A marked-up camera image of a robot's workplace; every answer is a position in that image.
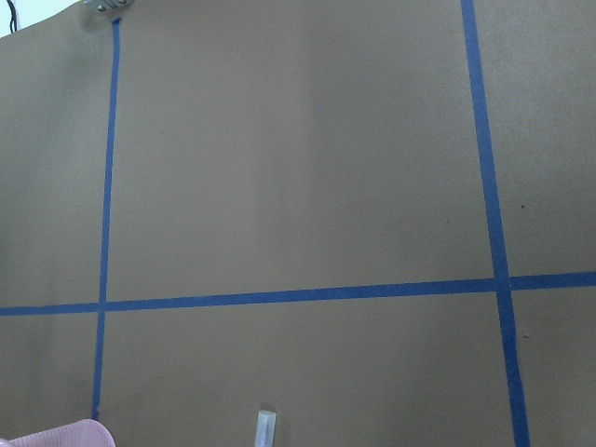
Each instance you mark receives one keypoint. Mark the brown paper table mat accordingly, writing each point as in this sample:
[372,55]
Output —
[373,218]

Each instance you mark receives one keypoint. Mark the purple highlighter pen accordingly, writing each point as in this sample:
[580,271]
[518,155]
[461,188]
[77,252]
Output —
[265,429]

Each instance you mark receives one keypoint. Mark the aluminium frame post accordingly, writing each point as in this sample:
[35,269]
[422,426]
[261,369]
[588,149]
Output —
[104,6]

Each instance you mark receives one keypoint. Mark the pink mesh pen holder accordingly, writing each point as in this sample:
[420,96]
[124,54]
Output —
[84,433]

